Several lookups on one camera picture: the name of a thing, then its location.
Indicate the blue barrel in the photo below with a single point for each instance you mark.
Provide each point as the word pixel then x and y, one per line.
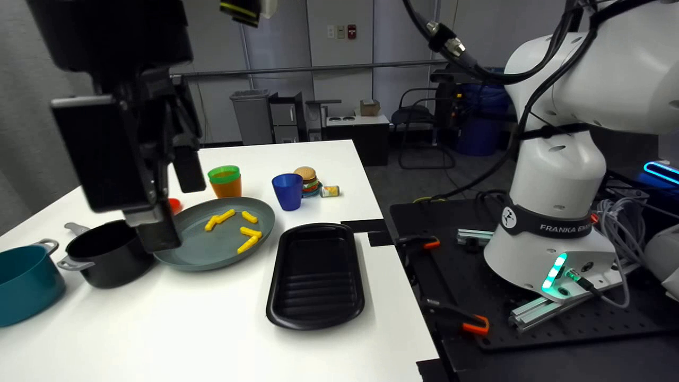
pixel 484 114

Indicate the orange cup with green cup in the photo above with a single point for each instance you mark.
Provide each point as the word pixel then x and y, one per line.
pixel 226 182

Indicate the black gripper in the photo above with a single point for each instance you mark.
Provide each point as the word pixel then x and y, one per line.
pixel 137 128

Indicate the toy hamburger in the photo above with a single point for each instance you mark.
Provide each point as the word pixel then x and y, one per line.
pixel 310 182

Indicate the yellow toy fry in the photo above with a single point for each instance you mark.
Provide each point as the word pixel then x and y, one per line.
pixel 249 218
pixel 217 220
pixel 249 246
pixel 249 232

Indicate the grey round plate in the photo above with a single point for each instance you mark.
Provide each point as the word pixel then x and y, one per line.
pixel 204 252

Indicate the black rectangular baking tray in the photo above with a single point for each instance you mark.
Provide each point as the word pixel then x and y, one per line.
pixel 317 280

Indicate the black pot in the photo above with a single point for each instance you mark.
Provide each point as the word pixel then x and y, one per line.
pixel 106 255

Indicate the blue plastic cup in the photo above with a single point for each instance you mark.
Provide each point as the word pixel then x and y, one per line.
pixel 289 189

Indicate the teal pot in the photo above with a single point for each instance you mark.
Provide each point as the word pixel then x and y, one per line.
pixel 29 282

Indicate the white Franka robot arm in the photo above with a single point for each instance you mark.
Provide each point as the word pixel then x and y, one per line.
pixel 609 64

